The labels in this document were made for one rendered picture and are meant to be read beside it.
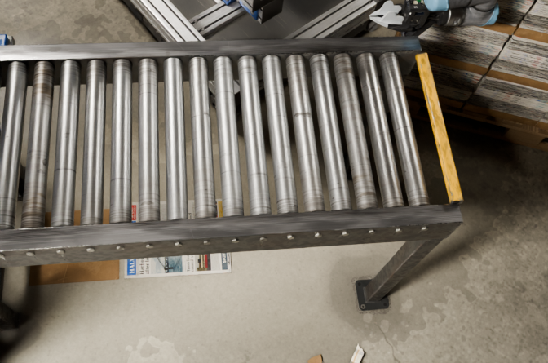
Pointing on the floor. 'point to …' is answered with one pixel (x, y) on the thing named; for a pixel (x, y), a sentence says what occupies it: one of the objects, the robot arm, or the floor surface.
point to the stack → (492, 53)
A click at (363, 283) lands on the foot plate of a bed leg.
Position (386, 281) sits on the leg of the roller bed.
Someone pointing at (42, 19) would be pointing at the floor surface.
